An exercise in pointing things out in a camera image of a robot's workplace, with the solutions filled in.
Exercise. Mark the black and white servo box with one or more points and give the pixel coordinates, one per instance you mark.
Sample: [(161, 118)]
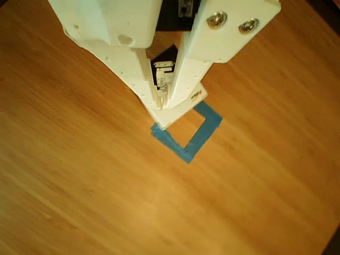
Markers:
[(172, 117)]

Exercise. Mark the blue tape square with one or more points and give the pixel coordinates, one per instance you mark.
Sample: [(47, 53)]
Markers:
[(202, 135)]

